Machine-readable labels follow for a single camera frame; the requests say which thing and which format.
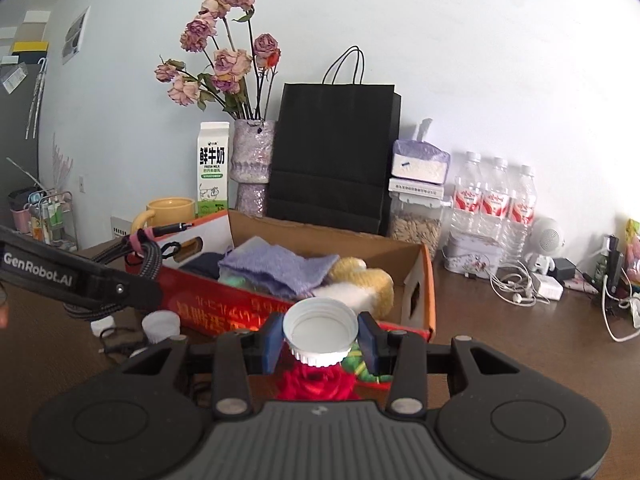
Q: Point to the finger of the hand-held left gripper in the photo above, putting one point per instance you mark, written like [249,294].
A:
[120,287]

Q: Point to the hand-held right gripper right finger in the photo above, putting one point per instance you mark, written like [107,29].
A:
[369,347]

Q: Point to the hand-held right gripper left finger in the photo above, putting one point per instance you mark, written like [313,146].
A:
[270,347]

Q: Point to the white bottle cap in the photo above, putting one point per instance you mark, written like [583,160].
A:
[160,325]
[320,332]

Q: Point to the navy glasses case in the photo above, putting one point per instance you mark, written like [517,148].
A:
[202,265]

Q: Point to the red cardboard box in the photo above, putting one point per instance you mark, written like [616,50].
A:
[320,237]

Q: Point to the white small adapter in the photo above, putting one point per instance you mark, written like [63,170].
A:
[102,325]

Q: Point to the red fabric rose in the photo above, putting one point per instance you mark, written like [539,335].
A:
[310,382]

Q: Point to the yellow and white plush toy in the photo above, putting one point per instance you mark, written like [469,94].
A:
[370,285]

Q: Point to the light purple cloth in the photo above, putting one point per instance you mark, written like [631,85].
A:
[280,270]

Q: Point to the light green soft item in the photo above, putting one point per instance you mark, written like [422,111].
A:
[235,277]

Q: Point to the white thin rod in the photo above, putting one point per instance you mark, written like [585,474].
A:
[22,172]

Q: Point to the yellow ceramic mug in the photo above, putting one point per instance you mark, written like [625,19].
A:
[170,207]

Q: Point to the purple dried grass sprig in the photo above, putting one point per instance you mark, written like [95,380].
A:
[62,165]

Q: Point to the clear seed container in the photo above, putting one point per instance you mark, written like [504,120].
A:
[415,230]

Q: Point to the grey refrigerator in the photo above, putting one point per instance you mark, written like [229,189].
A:
[20,125]

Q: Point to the white floral tin box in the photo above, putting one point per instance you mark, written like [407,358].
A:
[472,255]

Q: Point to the white milk carton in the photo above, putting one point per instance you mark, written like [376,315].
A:
[212,160]

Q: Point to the red label water bottle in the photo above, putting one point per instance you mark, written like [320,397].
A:
[495,202]
[467,197]
[521,210]

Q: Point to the clear plastic bag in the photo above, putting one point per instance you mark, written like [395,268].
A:
[12,79]

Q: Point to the textured purple white vase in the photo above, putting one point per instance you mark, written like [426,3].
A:
[252,155]

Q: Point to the white charger block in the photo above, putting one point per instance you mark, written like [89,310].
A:
[547,287]

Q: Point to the bagged white box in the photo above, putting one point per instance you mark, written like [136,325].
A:
[420,165]

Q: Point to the black paper bag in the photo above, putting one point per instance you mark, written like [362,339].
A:
[330,150]

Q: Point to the white round speaker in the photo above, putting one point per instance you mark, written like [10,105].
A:
[547,237]

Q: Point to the yellow and black box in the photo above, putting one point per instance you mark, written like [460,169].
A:
[30,49]

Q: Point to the white cardboard box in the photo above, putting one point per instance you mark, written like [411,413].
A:
[36,27]

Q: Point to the dried rose bouquet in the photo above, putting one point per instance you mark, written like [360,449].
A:
[232,62]

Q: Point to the pink and yellow package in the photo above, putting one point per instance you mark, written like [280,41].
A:
[634,250]

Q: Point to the white wall panel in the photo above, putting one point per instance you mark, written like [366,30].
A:
[76,35]

